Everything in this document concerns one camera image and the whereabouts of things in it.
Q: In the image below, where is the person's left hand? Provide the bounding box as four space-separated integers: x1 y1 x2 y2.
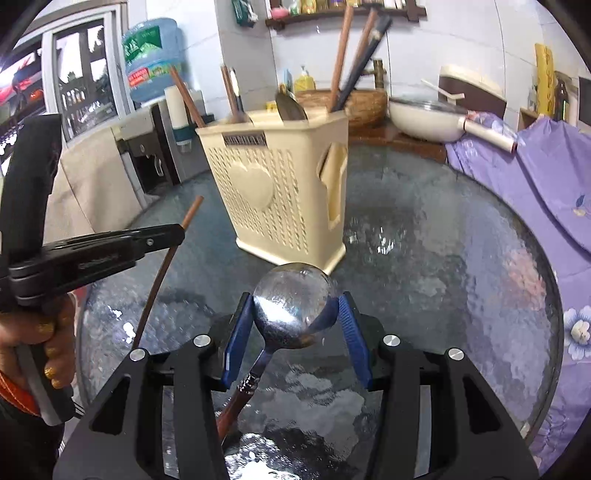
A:
0 295 78 393

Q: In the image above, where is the white microwave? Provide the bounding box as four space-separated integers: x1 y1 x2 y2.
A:
577 76 591 128

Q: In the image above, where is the wooden framed mirror shelf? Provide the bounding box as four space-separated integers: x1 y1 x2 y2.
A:
265 0 428 31

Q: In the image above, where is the cream plastic utensil holder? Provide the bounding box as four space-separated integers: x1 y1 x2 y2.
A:
195 110 350 276

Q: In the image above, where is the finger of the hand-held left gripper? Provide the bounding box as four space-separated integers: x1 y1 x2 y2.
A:
9 223 187 302

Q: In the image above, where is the brown wooden chopstick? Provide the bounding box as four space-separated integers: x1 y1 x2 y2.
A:
220 65 240 124
339 8 380 112
169 66 207 129
130 195 205 352
328 4 355 113

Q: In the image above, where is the blue water jug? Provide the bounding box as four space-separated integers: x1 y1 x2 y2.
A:
122 17 184 103

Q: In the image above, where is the beige cloth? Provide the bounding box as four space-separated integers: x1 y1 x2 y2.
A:
45 124 149 241

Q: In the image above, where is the dark glass bottle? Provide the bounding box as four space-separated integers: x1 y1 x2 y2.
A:
553 76 571 122

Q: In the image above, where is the metal spoon with brown handle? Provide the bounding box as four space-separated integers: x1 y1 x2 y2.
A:
216 262 339 446

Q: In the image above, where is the brown and white rice cooker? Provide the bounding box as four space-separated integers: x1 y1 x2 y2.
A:
437 64 507 112

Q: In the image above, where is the wooden box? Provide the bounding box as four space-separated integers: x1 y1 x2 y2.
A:
516 106 541 133

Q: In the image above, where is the white pot with glass lid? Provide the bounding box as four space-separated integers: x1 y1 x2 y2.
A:
388 95 519 153

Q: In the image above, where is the white rice paddle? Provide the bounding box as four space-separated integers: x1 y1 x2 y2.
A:
420 78 466 101

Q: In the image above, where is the green packet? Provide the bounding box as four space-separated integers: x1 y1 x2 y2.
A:
230 0 259 27

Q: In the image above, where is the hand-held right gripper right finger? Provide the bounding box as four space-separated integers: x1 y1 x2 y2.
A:
336 291 541 480

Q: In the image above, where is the wooden counter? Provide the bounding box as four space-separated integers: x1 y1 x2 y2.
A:
346 122 449 162

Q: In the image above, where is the yellow roll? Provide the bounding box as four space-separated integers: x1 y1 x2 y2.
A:
534 42 555 114

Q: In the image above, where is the woven basin sink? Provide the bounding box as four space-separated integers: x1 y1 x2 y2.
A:
294 89 388 135

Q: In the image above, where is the white handled utensil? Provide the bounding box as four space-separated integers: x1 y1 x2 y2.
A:
229 68 253 125

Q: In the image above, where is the purple floral cloth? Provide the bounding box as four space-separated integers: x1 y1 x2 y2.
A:
445 110 591 463

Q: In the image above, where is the grey water dispenser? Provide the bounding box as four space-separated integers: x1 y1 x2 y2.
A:
113 89 204 195

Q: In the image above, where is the black chopstick with gold band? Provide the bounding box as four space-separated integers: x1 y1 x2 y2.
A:
334 13 393 113

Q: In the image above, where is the plain metal spoon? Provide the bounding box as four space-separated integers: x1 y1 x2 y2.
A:
275 89 310 123

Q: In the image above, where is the person's left forearm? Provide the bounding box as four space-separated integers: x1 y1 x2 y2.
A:
0 369 64 480

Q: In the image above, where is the yellow dish soap bottle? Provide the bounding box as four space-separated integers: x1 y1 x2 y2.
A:
294 65 317 93

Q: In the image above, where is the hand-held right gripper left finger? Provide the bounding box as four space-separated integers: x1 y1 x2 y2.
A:
54 292 256 480

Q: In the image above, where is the window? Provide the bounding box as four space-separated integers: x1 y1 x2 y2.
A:
0 8 126 154

